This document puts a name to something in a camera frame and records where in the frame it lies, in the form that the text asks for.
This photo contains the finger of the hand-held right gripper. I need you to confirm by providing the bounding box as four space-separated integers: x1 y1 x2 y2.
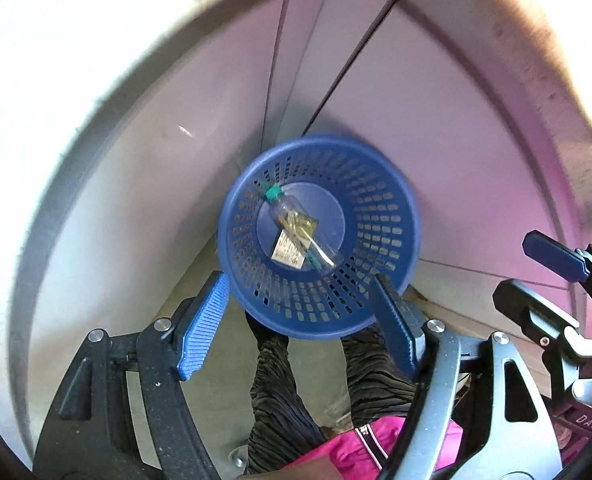
522 230 592 285
492 279 583 357

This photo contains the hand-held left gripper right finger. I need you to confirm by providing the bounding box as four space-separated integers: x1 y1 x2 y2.
368 274 563 480

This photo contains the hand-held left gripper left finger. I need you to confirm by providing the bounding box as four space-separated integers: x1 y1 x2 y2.
33 271 231 480

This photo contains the blue plastic basket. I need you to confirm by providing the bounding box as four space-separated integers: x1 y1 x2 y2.
217 133 421 341

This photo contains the person's pink jacket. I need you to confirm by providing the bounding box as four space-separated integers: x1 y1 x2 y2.
281 414 464 480

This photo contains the clear plastic bottle green cap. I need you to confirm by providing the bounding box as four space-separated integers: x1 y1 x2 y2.
262 185 345 277

